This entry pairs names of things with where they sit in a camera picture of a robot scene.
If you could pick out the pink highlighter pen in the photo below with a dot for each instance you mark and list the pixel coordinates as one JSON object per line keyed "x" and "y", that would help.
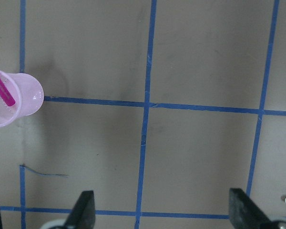
{"x": 5, "y": 95}

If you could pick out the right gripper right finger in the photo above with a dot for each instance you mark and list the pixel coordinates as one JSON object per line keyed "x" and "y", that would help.
{"x": 243, "y": 212}

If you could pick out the pink plastic cup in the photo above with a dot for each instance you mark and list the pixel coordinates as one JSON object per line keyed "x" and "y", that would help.
{"x": 27, "y": 93}

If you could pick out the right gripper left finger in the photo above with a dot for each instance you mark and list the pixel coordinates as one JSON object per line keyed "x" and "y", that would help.
{"x": 83, "y": 214}

